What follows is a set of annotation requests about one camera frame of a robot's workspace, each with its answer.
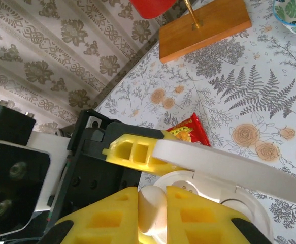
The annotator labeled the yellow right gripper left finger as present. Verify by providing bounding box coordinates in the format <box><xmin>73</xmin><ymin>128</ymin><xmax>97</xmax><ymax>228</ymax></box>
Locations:
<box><xmin>40</xmin><ymin>187</ymin><xmax>140</xmax><ymax>244</ymax></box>

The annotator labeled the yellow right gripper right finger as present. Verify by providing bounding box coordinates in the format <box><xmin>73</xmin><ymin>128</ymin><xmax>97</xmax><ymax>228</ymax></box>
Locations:
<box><xmin>166</xmin><ymin>185</ymin><xmax>272</xmax><ymax>244</ymax></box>

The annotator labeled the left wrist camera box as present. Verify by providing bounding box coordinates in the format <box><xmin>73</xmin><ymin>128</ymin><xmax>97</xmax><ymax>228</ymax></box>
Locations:
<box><xmin>0</xmin><ymin>132</ymin><xmax>71</xmax><ymax>241</ymax></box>

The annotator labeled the red snack packet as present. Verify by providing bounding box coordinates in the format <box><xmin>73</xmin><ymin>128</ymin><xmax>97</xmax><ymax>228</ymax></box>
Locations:
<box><xmin>167</xmin><ymin>112</ymin><xmax>211</xmax><ymax>147</ymax></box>

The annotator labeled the red wine glass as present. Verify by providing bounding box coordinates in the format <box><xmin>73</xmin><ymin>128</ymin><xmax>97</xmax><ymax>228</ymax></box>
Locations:
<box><xmin>129</xmin><ymin>0</ymin><xmax>177</xmax><ymax>20</ymax></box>

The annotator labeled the gold wire rack wooden base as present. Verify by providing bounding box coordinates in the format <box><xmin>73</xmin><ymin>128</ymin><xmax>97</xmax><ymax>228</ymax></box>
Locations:
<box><xmin>158</xmin><ymin>0</ymin><xmax>252</xmax><ymax>64</ymax></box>

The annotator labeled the green leaf pattern bowl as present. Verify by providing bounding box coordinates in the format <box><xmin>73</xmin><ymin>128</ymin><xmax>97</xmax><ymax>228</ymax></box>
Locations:
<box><xmin>273</xmin><ymin>0</ymin><xmax>296</xmax><ymax>35</ymax></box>

